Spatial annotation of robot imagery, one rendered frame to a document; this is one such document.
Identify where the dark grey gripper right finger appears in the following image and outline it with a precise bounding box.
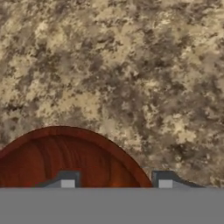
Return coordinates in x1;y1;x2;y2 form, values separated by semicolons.
150;170;205;189

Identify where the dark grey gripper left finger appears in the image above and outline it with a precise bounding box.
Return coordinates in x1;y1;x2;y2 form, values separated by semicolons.
35;170;81;189

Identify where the brown wooden bowl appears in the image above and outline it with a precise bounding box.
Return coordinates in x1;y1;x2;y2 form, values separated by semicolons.
0;125;153;188

